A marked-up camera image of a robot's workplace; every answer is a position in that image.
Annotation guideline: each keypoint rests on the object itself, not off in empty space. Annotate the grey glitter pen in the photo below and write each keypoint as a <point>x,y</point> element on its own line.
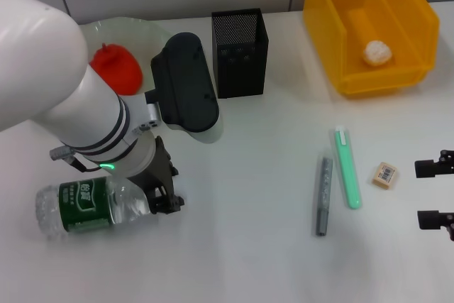
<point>324,196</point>

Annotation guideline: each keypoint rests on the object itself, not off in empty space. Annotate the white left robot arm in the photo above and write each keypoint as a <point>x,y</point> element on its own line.
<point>53,79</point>

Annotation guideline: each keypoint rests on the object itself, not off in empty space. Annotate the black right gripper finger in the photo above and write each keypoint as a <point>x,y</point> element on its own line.
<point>434,220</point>
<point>434,168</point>

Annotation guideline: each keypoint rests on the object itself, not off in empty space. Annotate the mint green pen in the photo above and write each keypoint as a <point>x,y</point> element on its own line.
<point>347,171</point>

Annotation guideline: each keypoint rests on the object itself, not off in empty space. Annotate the clear wavy glass fruit plate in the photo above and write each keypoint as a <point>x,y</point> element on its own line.
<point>142,33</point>

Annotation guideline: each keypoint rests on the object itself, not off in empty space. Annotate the yellow plastic storage bin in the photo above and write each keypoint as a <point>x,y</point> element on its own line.
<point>369,76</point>

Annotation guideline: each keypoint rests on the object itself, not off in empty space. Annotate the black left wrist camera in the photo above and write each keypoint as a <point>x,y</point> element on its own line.
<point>188,83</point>

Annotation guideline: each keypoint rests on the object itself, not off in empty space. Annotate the black mesh pen holder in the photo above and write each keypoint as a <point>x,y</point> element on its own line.
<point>241,61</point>

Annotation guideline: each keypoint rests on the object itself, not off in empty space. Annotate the clear water bottle green label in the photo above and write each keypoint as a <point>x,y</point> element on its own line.
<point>85,207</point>

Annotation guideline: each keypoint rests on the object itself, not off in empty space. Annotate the beige eraser with barcode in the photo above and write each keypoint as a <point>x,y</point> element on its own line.
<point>385,175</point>

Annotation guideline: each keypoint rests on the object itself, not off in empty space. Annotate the red fruit-shaped toy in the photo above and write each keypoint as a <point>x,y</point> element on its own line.
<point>118,69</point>

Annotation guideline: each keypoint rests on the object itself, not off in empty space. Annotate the white paper ball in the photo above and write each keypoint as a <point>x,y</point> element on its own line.
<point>377,53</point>

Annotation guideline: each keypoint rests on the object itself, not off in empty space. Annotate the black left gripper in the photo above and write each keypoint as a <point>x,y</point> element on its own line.
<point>156,168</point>

